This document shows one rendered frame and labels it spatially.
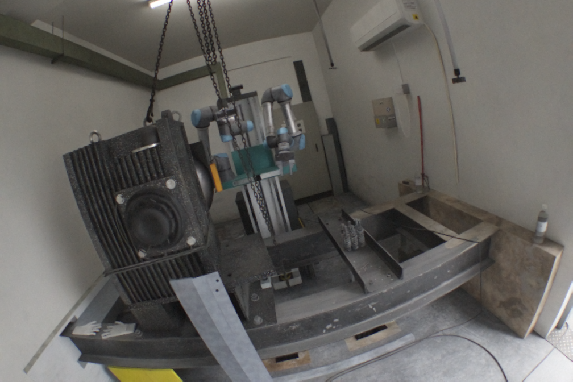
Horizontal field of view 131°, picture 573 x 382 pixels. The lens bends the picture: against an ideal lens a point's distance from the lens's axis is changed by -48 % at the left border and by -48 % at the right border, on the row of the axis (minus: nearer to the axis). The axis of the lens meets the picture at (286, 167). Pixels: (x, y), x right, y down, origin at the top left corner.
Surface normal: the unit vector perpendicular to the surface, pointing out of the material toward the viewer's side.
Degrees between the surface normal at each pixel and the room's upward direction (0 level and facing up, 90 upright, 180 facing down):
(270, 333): 90
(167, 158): 90
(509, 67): 90
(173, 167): 90
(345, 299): 0
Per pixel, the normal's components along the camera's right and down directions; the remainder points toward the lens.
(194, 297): -0.01, 0.20
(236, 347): 0.31, 0.11
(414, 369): -0.23, -0.95
